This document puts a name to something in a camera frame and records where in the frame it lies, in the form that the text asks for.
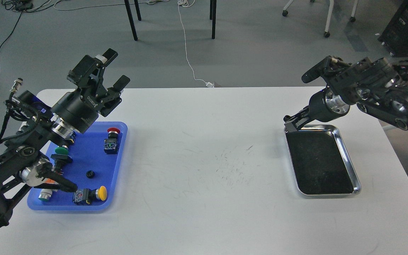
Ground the white power cable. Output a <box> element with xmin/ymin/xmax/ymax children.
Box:
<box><xmin>147</xmin><ymin>0</ymin><xmax>215</xmax><ymax>88</ymax></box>

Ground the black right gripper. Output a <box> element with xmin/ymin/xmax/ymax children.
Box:
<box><xmin>283</xmin><ymin>89</ymin><xmax>350</xmax><ymax>132</ymax></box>

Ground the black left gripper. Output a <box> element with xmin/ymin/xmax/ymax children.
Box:
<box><xmin>51</xmin><ymin>49</ymin><xmax>131</xmax><ymax>134</ymax></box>

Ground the orange grey button switch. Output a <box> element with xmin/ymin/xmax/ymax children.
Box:
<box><xmin>38</xmin><ymin>179</ymin><xmax>58</xmax><ymax>202</ymax></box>

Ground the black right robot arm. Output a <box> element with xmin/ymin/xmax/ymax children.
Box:
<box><xmin>283</xmin><ymin>56</ymin><xmax>408</xmax><ymax>132</ymax></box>

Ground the white office chair base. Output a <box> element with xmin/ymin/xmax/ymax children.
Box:
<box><xmin>283</xmin><ymin>0</ymin><xmax>360</xmax><ymax>38</ymax></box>

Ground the silver metal tray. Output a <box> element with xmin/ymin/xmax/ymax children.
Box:
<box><xmin>284</xmin><ymin>125</ymin><xmax>362</xmax><ymax>198</ymax></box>

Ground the small black yellow switch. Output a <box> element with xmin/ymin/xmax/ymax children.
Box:
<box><xmin>65</xmin><ymin>132</ymin><xmax>76</xmax><ymax>144</ymax></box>

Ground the blue plastic tray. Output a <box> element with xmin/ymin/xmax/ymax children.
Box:
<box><xmin>27</xmin><ymin>121</ymin><xmax>129</xmax><ymax>213</ymax></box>

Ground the yellow push button switch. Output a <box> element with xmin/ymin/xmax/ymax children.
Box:
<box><xmin>72</xmin><ymin>186</ymin><xmax>108</xmax><ymax>205</ymax></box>

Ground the black table leg right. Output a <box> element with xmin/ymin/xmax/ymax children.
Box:
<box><xmin>209</xmin><ymin>0</ymin><xmax>217</xmax><ymax>39</ymax></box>

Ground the red push button switch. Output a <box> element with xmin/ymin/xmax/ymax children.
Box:
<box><xmin>103</xmin><ymin>127</ymin><xmax>120</xmax><ymax>154</ymax></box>

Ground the green push button switch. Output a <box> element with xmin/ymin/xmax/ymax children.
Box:
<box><xmin>50</xmin><ymin>147</ymin><xmax>73</xmax><ymax>175</ymax></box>

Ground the black table leg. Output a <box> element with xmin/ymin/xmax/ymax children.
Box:
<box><xmin>124</xmin><ymin>0</ymin><xmax>142</xmax><ymax>41</ymax></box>
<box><xmin>209</xmin><ymin>0</ymin><xmax>217</xmax><ymax>39</ymax></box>

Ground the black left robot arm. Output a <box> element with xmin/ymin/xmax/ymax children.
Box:
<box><xmin>0</xmin><ymin>49</ymin><xmax>130</xmax><ymax>228</ymax></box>

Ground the small black gear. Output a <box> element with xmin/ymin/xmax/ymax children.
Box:
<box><xmin>85</xmin><ymin>170</ymin><xmax>95</xmax><ymax>178</ymax></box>

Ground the black equipment case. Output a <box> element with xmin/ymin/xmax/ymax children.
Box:
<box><xmin>378</xmin><ymin>0</ymin><xmax>408</xmax><ymax>58</ymax></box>

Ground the black table leg left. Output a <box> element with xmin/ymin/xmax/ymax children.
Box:
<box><xmin>124</xmin><ymin>0</ymin><xmax>142</xmax><ymax>41</ymax></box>

